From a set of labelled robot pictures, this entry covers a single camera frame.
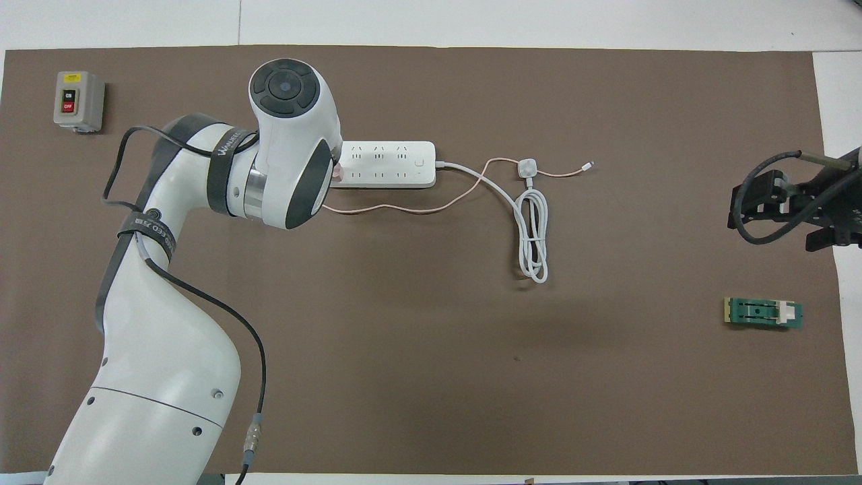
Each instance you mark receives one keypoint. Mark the grey on-off switch box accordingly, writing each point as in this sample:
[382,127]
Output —
[77,101]

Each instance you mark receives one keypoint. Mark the pink charger adapter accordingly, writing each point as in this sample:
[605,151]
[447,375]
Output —
[337,174]

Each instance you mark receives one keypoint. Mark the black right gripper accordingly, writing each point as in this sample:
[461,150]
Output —
[845,202]

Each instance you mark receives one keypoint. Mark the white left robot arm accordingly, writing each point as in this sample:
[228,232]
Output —
[168,350]

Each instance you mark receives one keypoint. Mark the brown table mat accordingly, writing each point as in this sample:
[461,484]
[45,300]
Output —
[471,404]

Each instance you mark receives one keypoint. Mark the green circuit board module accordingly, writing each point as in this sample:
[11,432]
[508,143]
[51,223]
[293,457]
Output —
[761,313]

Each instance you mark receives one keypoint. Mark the white power strip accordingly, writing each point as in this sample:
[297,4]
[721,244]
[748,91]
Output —
[390,164]

